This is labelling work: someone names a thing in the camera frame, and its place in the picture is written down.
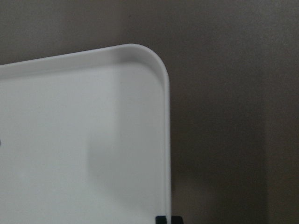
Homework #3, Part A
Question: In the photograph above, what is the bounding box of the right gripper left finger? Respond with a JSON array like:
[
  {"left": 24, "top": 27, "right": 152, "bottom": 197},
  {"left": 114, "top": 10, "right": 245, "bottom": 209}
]
[{"left": 156, "top": 216, "right": 167, "bottom": 224}]

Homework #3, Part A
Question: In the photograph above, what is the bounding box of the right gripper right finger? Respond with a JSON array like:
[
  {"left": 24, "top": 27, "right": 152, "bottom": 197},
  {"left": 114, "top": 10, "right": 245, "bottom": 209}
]
[{"left": 171, "top": 216, "right": 183, "bottom": 224}]

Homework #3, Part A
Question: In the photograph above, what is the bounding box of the cream rabbit tray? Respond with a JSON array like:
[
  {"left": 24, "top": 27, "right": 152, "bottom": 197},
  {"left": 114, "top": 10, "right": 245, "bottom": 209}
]
[{"left": 0, "top": 44, "right": 171, "bottom": 224}]

